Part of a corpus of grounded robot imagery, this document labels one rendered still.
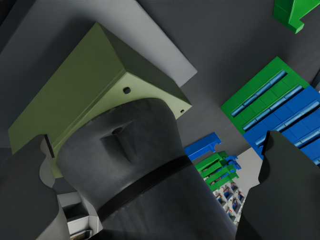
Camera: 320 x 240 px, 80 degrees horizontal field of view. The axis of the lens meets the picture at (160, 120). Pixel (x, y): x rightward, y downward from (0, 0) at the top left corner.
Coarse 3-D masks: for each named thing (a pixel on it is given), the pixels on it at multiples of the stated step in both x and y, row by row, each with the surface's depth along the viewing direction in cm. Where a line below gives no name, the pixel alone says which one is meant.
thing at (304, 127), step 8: (312, 112) 67; (304, 120) 69; (312, 120) 67; (296, 128) 70; (304, 128) 69; (312, 128) 67; (288, 136) 72; (296, 136) 70; (304, 136) 69; (256, 152) 79
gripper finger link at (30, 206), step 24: (48, 144) 11; (0, 168) 9; (24, 168) 8; (48, 168) 9; (0, 192) 7; (24, 192) 7; (48, 192) 7; (0, 216) 6; (24, 216) 6; (48, 216) 6
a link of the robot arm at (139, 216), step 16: (176, 176) 23; (192, 176) 24; (144, 192) 21; (160, 192) 21; (176, 192) 21; (192, 192) 22; (208, 192) 24; (128, 208) 21; (144, 208) 20; (160, 208) 20; (176, 208) 21; (192, 208) 21; (208, 208) 22; (112, 224) 22; (128, 224) 21; (144, 224) 20; (160, 224) 20; (176, 224) 20; (192, 224) 20; (208, 224) 21; (224, 224) 22
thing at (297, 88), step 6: (294, 90) 71; (300, 90) 74; (288, 96) 73; (294, 96) 77; (276, 102) 75; (282, 102) 76; (270, 108) 76; (276, 108) 79; (264, 114) 78; (252, 120) 81; (258, 120) 82; (246, 126) 83; (252, 126) 85
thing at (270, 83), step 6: (282, 72) 74; (276, 78) 75; (270, 84) 77; (258, 90) 80; (264, 90) 79; (252, 96) 81; (258, 96) 85; (246, 102) 83; (240, 108) 84; (234, 114) 86
